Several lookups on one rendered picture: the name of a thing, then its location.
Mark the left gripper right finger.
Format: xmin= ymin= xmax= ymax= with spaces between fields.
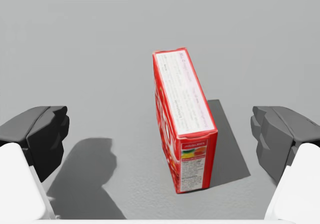
xmin=250 ymin=105 xmax=320 ymax=221

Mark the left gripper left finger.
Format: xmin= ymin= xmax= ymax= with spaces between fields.
xmin=0 ymin=105 xmax=71 ymax=221

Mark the red and white carton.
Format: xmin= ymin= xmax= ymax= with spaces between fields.
xmin=152 ymin=47 xmax=219 ymax=195

